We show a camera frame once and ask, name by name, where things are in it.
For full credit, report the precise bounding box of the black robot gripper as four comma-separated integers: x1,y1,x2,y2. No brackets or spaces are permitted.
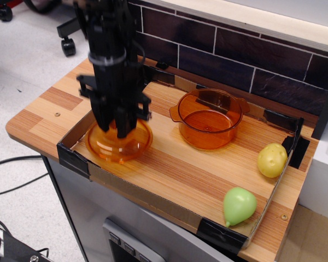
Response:
77,57,151,139

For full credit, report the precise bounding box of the grey toy oven front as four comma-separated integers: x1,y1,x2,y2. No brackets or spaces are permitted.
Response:
103,218,165,262

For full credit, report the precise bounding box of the cardboard fence with black tape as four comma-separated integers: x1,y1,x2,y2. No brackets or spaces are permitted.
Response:
56,62,311,251

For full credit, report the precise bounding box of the orange transparent pot lid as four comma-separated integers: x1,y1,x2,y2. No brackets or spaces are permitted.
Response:
85,120,153,164

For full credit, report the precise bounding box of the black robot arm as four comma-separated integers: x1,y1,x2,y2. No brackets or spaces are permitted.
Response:
57,1,151,139

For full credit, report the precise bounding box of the green plastic pear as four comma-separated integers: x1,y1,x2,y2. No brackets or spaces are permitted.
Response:
223,187,257,228

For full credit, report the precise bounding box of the black chair base with casters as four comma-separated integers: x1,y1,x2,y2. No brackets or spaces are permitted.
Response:
0,0,80,57

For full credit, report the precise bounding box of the black floor cable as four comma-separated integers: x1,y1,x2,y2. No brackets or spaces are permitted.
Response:
0,154,49,199

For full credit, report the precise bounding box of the orange transparent plastic pot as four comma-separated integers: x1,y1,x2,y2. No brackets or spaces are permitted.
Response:
169,88,250,150

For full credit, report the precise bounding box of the dark brick backsplash panel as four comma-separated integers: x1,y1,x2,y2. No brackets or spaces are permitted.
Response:
128,0,328,140

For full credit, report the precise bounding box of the yellow plastic potato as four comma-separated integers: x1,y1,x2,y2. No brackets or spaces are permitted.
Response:
257,143,288,178

